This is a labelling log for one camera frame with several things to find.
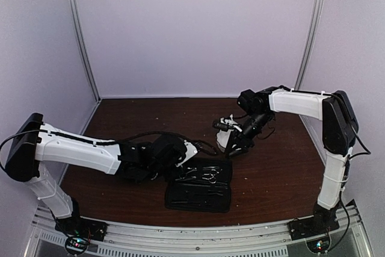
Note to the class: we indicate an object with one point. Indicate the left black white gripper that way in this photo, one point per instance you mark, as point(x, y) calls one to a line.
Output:
point(165, 177)

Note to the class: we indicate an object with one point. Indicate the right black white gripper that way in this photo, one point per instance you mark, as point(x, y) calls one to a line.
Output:
point(236, 137)

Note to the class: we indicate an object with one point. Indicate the silver straight scissors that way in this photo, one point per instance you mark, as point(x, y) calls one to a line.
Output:
point(189, 173)

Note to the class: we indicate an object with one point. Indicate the silver thinning scissors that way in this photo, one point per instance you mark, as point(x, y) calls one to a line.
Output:
point(210, 174)

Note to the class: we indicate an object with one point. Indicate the black zip tool case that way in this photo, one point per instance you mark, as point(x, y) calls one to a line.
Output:
point(199, 195)

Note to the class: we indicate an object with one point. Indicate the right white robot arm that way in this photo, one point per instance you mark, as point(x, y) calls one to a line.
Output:
point(339, 132)

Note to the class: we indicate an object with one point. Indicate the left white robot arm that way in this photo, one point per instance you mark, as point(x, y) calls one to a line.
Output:
point(37, 142)

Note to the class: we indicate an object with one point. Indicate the white scalloped bowl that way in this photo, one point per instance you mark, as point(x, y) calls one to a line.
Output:
point(222, 138)

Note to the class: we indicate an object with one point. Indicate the left round controller board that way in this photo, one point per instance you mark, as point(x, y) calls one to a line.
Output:
point(76, 245)

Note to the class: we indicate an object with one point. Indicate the round controller board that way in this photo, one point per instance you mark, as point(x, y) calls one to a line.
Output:
point(319, 245)
point(76, 245)

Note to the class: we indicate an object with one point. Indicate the right round controller board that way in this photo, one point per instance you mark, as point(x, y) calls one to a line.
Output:
point(319, 245)

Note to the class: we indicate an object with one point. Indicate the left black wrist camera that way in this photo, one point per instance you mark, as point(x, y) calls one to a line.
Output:
point(168, 150)

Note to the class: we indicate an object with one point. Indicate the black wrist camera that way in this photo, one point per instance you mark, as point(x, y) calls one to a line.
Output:
point(251, 102)
point(168, 150)

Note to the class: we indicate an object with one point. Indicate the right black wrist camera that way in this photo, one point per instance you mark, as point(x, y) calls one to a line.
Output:
point(251, 102)

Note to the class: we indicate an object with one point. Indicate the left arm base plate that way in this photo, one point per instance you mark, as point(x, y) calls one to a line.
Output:
point(82, 227)

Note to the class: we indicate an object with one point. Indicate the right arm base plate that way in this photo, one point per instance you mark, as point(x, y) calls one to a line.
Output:
point(309, 227)

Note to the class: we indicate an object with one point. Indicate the aluminium front rail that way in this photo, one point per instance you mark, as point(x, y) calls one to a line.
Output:
point(265, 239)

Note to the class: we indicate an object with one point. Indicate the right aluminium frame post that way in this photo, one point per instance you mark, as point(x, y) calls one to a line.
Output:
point(309, 43)

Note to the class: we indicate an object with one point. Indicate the aluminium frame post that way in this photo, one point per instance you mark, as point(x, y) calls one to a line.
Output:
point(82, 49)
point(309, 43)

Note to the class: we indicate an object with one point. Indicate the left aluminium frame post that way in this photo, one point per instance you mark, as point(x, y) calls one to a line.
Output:
point(82, 49)

